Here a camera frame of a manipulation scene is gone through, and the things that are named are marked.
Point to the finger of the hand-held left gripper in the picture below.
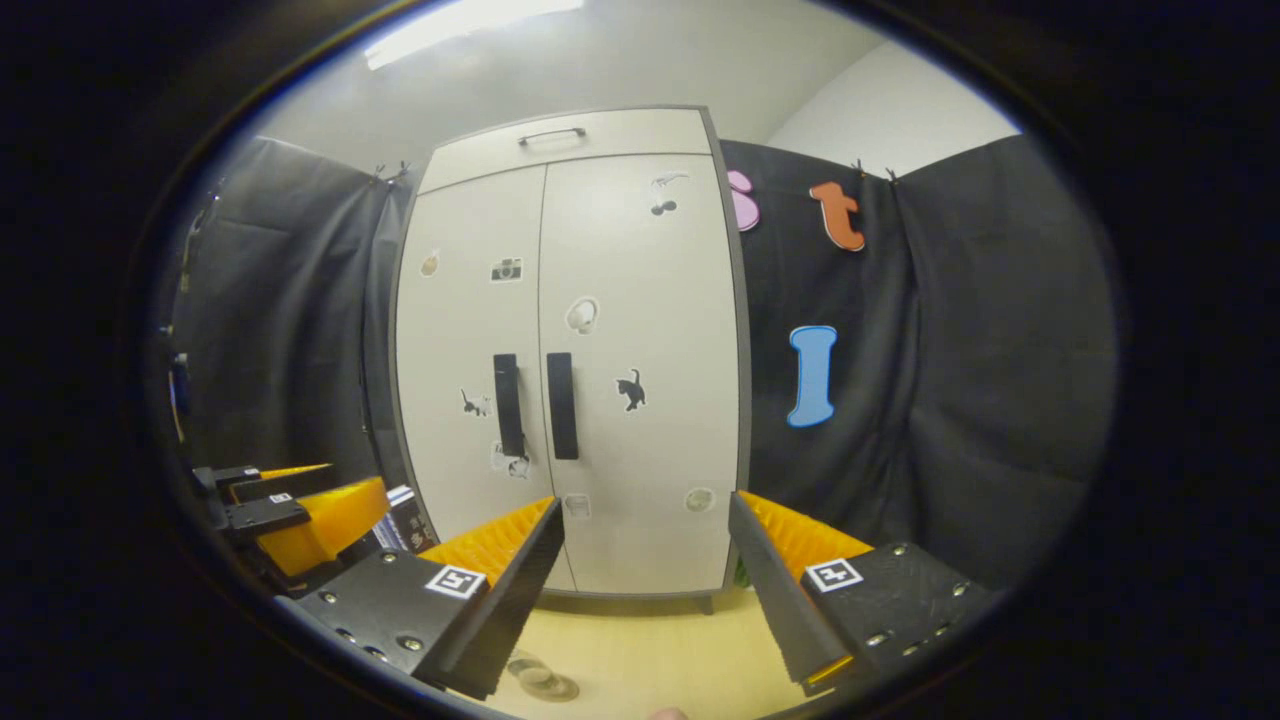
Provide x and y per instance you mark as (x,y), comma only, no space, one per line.
(330,525)
(280,482)

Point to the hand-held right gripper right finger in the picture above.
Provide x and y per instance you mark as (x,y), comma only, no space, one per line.
(775,610)

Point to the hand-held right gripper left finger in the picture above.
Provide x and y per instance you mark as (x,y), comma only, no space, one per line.
(520,600)

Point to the white and grey cabinet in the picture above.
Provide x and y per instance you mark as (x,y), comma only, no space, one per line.
(706,603)

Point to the round brown coaster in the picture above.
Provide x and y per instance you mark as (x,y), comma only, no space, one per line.
(560,690)

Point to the white cabinet door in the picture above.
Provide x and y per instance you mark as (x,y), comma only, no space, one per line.
(450,330)
(660,300)

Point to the white cabinet drawer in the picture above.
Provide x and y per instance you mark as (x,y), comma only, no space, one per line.
(620,140)

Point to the small green object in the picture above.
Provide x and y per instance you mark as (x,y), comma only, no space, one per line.
(741,575)

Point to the dark printed box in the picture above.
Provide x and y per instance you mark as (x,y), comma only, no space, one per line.
(405,520)

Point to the black backdrop cloth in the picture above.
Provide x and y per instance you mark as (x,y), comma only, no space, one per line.
(290,320)
(960,400)

